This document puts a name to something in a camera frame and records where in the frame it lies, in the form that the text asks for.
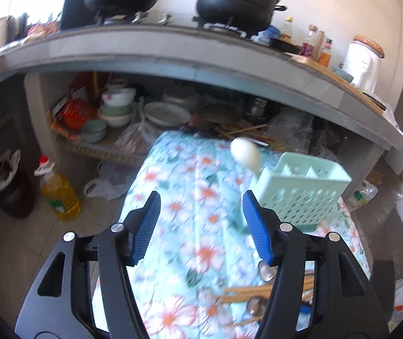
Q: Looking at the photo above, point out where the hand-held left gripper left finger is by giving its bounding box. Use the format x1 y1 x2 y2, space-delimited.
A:
14 191 162 339

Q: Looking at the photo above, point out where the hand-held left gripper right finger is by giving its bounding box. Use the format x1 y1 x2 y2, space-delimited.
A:
243 190 390 339

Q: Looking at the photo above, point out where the metal spoon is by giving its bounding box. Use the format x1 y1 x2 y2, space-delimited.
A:
258 259 278 282
247 297 265 316

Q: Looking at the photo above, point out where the green plastic utensil holder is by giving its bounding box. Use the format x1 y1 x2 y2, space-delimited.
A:
249 151 352 234

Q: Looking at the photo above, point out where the wooden chopstick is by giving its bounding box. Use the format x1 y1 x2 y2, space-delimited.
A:
219 291 275 304
223 277 315 295
230 317 263 327

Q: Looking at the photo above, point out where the large white ceramic spoon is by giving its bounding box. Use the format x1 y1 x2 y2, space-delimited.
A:
230 138 260 178

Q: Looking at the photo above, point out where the floral blanket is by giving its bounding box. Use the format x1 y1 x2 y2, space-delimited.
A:
92 131 371 339

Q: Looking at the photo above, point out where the plastic bag of noodles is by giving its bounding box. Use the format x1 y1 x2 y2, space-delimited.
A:
115 120 160 156

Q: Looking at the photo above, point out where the yellow cooking oil bottle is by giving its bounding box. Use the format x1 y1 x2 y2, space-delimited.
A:
34 155 82 221

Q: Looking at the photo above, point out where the pile of loose wooden chopsticks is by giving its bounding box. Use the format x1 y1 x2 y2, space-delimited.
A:
219 123 276 149

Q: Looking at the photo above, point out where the teal ceramic bowl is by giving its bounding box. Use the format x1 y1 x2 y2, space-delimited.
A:
80 119 108 144

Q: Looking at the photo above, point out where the plain white bowl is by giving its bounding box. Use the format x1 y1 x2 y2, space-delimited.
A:
97 111 133 128

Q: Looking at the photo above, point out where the white plate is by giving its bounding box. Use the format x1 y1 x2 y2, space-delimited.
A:
143 102 191 126

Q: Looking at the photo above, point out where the pale green bowl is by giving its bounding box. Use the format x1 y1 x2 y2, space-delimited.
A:
99 104 133 117

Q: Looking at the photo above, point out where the cardboard box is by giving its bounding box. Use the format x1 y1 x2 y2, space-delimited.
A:
365 169 384 185

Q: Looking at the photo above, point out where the red snack packet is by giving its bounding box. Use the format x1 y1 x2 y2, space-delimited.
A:
60 99 98 131

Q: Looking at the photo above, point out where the black jar with white bag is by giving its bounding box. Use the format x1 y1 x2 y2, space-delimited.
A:
0 150 34 220

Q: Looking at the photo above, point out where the wooden cutting board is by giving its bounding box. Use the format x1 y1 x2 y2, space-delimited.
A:
293 51 387 114

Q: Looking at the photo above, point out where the crumpled clear plastic bag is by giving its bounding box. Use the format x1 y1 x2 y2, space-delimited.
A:
383 108 403 135

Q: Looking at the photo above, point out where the concrete kitchen counter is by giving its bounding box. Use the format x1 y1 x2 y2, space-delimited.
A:
0 25 403 184

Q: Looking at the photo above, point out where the teal bowl on cutting board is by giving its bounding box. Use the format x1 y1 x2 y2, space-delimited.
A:
332 66 354 82

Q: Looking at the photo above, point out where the red cap sauce bottle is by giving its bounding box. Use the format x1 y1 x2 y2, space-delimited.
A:
319 39 332 68

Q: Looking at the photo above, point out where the purple label bottle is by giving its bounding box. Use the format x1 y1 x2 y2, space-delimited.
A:
302 25 318 57

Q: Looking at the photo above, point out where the white air fryer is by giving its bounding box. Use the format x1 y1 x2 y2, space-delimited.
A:
343 40 382 92

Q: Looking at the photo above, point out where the blue plastic bag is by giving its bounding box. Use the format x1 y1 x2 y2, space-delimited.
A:
251 25 281 45

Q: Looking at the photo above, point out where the yellow cap sauce bottle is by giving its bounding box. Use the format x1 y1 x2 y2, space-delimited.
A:
281 17 294 41

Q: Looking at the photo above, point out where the gas stove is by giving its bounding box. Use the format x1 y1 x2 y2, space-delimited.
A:
93 10 248 39

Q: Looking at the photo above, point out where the woven trivet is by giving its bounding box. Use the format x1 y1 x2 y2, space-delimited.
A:
353 34 385 59

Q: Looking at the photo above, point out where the pink snack bag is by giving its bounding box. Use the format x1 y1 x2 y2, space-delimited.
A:
28 21 59 40

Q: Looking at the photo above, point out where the black stockpot with lid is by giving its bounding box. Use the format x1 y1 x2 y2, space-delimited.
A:
185 0 287 32

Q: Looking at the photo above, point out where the black upright box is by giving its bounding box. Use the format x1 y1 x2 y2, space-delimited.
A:
62 0 94 31

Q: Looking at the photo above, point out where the black handled knife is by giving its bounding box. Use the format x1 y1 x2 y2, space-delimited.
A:
362 92 387 112

